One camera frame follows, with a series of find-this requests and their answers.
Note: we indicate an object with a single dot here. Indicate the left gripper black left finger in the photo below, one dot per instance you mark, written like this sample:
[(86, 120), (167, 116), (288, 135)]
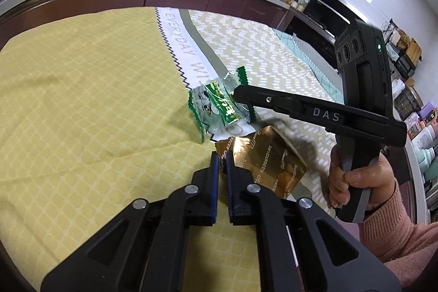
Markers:
[(195, 204)]

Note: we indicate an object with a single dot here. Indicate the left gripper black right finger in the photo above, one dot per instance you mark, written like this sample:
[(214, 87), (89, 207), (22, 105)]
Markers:
[(251, 204)]

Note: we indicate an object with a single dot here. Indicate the gold foil wrapper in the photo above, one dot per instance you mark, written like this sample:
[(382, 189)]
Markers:
[(269, 156)]

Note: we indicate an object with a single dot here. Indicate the green white snack wrapper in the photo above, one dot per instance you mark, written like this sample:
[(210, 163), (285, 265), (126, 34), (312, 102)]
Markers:
[(217, 114)]

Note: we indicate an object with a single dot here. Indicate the pink-sleeved right forearm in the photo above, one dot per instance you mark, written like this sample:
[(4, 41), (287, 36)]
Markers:
[(409, 251)]

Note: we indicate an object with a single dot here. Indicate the dark red kitchen cabinet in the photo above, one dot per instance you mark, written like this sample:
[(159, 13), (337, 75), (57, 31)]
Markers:
[(33, 13)]

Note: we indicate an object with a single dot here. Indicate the right hand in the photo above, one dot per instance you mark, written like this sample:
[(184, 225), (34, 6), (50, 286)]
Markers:
[(378, 177)]

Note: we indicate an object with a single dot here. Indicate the teal mat under tablecloth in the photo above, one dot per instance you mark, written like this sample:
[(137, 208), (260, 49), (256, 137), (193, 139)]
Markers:
[(327, 76)]

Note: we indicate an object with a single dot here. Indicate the black built-in oven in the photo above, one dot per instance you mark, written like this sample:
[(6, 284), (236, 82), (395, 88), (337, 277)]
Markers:
[(320, 23)]

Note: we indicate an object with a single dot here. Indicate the yellow patterned tablecloth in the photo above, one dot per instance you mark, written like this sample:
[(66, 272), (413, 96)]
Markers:
[(94, 114)]

